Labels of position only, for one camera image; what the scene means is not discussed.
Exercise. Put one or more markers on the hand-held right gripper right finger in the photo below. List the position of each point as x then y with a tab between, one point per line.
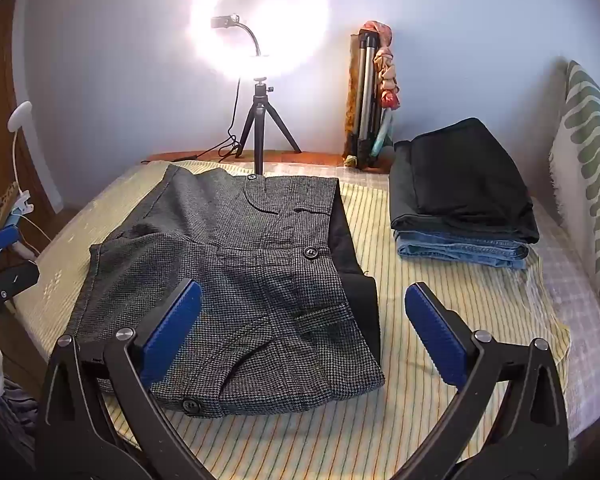
432	330

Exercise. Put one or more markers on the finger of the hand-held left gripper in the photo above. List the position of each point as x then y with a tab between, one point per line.
0	242
15	280

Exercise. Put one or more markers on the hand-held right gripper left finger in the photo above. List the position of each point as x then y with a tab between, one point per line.
172	325

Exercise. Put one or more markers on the grey houndstooth pants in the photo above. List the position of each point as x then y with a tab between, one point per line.
260	260

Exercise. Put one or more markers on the folded black pants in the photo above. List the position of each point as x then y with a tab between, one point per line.
460	180

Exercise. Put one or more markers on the leopard print cloth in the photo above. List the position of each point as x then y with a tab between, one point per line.
0	207

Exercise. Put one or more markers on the folded blue jeans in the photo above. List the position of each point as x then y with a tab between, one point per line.
455	250

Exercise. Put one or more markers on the dark striped cloth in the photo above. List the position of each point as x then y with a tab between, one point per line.
17	410

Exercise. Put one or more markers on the white clip lamp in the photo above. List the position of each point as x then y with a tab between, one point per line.
20	112

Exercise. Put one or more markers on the pale checked bed sheet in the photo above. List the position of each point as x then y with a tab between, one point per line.
580	320

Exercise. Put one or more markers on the green patterned white pillow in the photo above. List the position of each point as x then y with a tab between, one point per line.
590	160

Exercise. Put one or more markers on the small black tripod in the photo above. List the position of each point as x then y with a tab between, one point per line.
260	110

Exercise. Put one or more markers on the brown furry board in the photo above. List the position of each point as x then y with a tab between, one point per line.
351	100

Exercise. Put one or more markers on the folded silver tripod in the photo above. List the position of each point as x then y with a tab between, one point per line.
365	85

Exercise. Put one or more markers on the colourful knotted scarf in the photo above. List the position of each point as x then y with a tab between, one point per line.
385	75

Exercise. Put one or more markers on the black phone clamp gooseneck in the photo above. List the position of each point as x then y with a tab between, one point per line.
252	35

